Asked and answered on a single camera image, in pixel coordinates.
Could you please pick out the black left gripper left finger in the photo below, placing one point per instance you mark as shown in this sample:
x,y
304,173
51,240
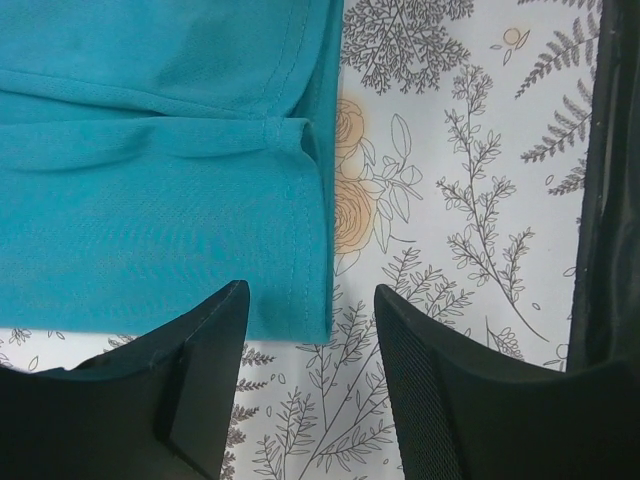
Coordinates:
x,y
158,407

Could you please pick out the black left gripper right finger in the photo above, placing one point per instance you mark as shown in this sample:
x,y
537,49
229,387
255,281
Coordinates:
x,y
464,411

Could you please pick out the teal t shirt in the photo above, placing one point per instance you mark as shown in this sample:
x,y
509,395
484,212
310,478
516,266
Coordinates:
x,y
154,151

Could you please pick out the floral patterned table mat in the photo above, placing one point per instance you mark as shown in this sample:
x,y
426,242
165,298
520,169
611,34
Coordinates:
x,y
460,147

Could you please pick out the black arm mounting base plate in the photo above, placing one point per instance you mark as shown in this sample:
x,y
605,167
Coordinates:
x,y
605,311

